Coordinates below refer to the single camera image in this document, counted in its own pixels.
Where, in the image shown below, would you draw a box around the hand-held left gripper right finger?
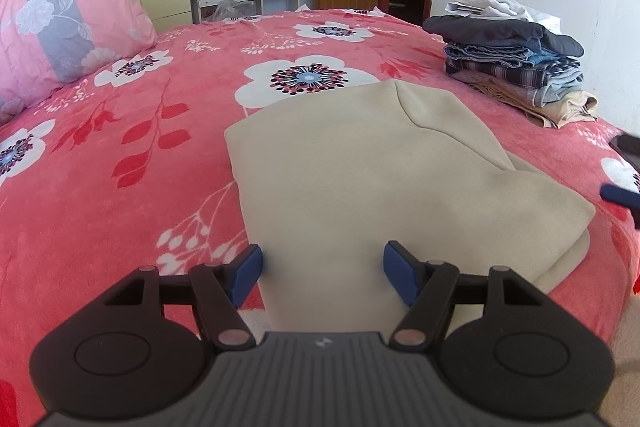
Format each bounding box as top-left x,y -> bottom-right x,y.
382,241 -> 543,352

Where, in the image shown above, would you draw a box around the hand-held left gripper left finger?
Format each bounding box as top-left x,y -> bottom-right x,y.
102,243 -> 264,352

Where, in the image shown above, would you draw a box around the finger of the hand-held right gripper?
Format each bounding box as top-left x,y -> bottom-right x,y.
600,183 -> 640,228

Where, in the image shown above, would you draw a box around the beige hoodie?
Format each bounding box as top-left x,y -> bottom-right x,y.
224,79 -> 596,338

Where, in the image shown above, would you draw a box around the stack of folded clothes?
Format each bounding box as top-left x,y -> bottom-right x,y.
444,42 -> 583,108

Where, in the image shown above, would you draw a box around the beige trousers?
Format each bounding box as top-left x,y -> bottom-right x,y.
467,77 -> 598,130

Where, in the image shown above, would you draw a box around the pink floral blanket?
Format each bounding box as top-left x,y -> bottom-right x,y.
0,7 -> 640,427

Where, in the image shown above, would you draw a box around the plaid shirt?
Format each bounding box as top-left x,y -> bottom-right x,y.
445,57 -> 583,92

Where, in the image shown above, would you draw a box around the clear plastic bag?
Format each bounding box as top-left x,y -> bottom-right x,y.
210,0 -> 256,22

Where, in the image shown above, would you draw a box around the pink grey floral quilt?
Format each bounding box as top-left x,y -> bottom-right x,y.
0,0 -> 158,125

